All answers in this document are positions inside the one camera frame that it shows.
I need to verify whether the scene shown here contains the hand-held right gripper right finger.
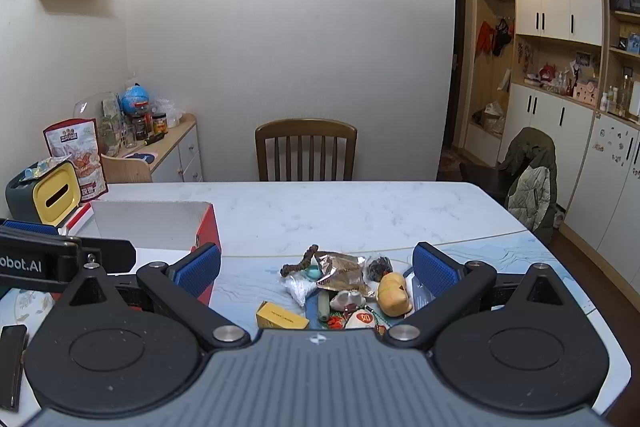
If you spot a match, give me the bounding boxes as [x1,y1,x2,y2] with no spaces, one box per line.
[386,242,586,353]

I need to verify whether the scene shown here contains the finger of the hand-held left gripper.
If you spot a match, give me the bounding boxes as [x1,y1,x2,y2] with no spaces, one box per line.
[0,218,61,238]

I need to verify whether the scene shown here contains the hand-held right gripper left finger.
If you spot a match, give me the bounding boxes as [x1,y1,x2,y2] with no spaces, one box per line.
[52,243,251,353]

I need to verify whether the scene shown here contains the yellow plush toy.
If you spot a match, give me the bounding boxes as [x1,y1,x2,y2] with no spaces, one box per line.
[377,272,414,316]

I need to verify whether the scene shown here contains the red and white cardboard box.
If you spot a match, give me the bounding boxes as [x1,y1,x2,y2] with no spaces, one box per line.
[65,200,222,308]

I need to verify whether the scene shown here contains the green bead string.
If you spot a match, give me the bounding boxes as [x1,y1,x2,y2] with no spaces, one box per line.
[365,304,389,334]

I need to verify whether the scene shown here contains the gold foil snack packet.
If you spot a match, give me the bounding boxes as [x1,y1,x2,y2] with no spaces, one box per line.
[312,252,374,298]

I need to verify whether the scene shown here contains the white plastic bag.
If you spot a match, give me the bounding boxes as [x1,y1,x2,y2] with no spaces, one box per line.
[285,274,321,308]

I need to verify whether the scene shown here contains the yellow and grey tissue box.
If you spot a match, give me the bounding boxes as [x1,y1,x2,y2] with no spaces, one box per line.
[5,159,82,228]

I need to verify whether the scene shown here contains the dark snack packet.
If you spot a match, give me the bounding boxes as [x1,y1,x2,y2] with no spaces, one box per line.
[365,256,394,282]

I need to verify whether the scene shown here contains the pastel plastic toys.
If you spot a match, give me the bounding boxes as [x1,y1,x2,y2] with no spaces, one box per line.
[31,156,67,174]

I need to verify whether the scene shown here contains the blue printed table mat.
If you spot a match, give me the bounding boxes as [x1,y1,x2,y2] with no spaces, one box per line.
[215,227,597,335]

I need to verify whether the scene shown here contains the red snack bag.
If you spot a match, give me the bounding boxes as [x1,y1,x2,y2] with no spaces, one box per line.
[42,118,109,200]

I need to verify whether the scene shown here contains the red and white charm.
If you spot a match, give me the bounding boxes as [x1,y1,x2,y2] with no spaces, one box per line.
[345,309,376,331]

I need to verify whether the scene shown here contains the white pink soft item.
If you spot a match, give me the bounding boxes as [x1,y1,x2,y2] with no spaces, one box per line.
[331,289,364,311]

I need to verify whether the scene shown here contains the dark green box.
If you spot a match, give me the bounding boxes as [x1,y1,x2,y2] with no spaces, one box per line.
[0,324,29,413]

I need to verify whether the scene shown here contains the light wooden chair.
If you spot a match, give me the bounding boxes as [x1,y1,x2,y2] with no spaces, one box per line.
[100,153,153,184]

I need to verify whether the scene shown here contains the white wooden side cabinet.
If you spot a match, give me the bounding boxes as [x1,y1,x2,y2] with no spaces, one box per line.
[144,114,205,182]

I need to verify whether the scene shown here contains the green jacket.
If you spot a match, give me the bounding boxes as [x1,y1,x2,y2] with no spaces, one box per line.
[499,127,559,244]

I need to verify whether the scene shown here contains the large clear plastic bag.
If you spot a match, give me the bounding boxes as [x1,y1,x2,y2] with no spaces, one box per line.
[75,92,124,156]

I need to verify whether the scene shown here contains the crumpled clear plastic bag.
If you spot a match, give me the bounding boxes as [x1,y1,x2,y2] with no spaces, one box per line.
[150,97,186,128]

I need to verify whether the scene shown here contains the blue globe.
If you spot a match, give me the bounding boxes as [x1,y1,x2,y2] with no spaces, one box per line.
[120,84,151,116]

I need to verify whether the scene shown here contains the brown wooden dining chair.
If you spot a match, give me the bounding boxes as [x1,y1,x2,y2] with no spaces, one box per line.
[255,119,358,182]

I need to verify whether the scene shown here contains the white base cabinet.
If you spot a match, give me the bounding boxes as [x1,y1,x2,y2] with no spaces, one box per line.
[506,82,597,214]

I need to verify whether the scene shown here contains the white cabinet with stickers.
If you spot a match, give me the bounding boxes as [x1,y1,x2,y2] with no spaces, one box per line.
[564,111,640,269]

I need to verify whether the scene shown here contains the red garment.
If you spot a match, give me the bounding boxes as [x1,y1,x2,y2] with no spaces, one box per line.
[476,22,496,58]

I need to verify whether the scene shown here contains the black hanging bag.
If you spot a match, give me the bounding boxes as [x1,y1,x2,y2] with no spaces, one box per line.
[492,18,515,57]

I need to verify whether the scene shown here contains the glass door display cabinet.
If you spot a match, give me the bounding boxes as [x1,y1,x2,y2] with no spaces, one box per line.
[597,0,640,124]

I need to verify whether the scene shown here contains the brown bead bracelet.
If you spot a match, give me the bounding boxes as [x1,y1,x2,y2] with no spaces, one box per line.
[281,245,321,279]

